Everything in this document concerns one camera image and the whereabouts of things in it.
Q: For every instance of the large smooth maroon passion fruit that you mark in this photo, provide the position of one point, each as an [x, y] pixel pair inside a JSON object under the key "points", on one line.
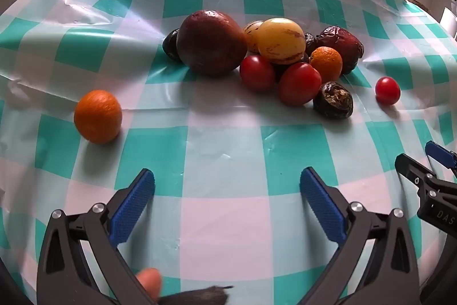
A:
{"points": [[211, 42]]}

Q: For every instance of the white mug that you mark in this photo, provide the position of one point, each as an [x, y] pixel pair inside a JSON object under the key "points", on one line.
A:
{"points": [[448, 19]]}

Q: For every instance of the small red cherry tomato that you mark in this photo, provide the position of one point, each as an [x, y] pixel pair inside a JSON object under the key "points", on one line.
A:
{"points": [[387, 90]]}

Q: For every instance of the wrinkled dark red passion fruit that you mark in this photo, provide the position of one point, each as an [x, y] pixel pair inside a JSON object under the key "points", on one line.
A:
{"points": [[343, 45]]}

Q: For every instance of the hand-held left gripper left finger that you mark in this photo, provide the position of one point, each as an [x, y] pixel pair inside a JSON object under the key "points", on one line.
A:
{"points": [[134, 205]]}

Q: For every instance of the small pale striped pepino melon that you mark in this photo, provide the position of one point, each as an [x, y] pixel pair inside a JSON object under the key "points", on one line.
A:
{"points": [[251, 35]]}

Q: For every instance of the large yellow striped pepino melon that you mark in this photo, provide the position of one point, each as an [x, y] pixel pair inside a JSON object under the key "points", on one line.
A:
{"points": [[281, 40]]}

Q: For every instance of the green white checkered tablecloth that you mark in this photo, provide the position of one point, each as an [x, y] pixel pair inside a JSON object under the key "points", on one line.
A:
{"points": [[228, 162]]}

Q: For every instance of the large orange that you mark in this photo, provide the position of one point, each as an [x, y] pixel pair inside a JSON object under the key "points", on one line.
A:
{"points": [[97, 115]]}

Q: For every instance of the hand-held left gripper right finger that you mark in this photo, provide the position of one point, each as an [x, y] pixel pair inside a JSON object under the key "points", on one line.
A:
{"points": [[321, 201]]}

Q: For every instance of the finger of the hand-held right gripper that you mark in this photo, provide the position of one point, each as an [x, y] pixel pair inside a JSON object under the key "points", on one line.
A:
{"points": [[410, 169], [442, 154]]}

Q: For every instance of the wrinkled blackish brown fruit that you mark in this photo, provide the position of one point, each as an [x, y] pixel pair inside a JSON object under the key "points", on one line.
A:
{"points": [[332, 100]]}

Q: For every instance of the small dark round fruit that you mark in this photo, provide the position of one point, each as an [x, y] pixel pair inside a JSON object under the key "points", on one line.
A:
{"points": [[310, 42], [171, 45]]}

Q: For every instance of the person's left hand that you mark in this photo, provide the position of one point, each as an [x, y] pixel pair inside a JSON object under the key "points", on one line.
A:
{"points": [[150, 281]]}

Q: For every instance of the small orange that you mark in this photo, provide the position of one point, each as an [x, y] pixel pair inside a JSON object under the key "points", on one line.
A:
{"points": [[326, 64]]}

